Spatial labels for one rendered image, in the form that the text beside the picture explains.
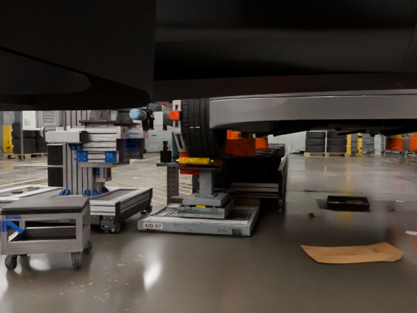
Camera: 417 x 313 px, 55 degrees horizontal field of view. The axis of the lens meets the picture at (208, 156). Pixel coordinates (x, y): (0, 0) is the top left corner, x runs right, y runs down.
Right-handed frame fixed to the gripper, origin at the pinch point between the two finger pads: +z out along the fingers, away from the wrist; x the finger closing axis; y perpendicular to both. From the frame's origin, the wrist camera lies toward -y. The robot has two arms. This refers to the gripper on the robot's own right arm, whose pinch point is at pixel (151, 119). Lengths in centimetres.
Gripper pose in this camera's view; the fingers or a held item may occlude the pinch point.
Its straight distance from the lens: 312.8
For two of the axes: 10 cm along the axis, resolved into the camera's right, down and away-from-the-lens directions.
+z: 2.0, -0.5, 9.8
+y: 0.0, -10.0, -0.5
